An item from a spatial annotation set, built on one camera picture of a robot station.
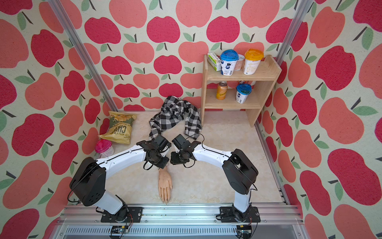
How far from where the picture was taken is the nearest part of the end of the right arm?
0.65 meters

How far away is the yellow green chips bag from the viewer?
1009mm

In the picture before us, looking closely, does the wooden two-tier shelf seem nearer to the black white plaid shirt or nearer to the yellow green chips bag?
the black white plaid shirt

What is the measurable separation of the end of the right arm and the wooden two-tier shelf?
0.33 metres
